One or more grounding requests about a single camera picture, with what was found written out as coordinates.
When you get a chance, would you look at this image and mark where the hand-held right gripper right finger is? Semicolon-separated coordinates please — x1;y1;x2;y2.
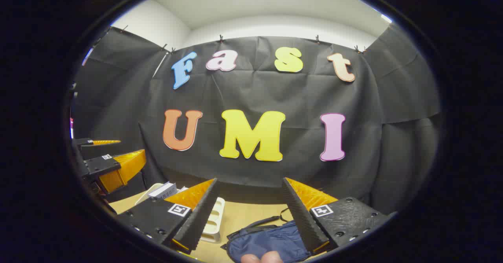
281;177;397;255

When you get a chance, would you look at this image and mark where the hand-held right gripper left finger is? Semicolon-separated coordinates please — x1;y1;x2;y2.
117;178;219;254

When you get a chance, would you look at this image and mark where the white plastic bookshelf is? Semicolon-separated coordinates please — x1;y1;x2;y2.
136;182;226;244

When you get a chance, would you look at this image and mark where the navy blue schoolbag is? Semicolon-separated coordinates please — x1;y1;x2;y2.
220;207;313;263

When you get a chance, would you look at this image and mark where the white book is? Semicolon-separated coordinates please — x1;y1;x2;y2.
149;182;178;200

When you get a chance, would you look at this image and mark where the black backdrop cloth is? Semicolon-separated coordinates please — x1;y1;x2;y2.
71;26;441;216

